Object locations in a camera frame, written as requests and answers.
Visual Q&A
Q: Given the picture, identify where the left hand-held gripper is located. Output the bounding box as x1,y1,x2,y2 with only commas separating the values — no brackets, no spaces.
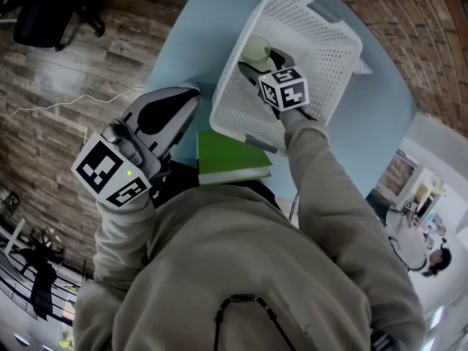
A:
70,87,203,208

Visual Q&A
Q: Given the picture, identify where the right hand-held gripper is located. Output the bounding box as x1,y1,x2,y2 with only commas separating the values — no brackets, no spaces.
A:
238,48,310,113

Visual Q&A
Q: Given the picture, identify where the translucent green cup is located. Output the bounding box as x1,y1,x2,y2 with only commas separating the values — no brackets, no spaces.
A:
243,35,273,74

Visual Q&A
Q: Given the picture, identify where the white perforated plastic basket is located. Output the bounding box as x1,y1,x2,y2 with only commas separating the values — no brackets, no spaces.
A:
208,0,363,156

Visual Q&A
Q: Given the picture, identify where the person's left forearm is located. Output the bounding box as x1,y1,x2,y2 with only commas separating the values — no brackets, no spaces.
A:
93,190,159,282

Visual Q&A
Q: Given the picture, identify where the person's right forearm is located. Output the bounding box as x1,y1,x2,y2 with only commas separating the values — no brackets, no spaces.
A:
282,112,370,233

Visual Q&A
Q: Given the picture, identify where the green book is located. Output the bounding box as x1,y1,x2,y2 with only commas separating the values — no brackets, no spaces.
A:
196,129,274,186

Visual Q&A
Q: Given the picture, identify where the light blue table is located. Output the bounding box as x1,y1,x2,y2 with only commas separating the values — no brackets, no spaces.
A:
148,0,418,201

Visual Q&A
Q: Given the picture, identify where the black office chair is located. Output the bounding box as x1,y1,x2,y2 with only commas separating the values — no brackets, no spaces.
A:
12,0,107,53

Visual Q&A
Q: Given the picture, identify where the person's beige hoodie torso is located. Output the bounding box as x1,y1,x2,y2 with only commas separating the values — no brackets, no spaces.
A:
72,184,427,351

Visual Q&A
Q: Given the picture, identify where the long white floor cable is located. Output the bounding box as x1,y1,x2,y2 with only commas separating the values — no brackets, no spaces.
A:
0,85,147,118

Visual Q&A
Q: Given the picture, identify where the black beaded cord necklace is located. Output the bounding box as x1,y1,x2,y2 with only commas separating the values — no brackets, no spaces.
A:
213,292,294,351

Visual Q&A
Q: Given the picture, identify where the black striped strap buckle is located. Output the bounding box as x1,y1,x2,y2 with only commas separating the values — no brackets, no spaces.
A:
369,330,396,351

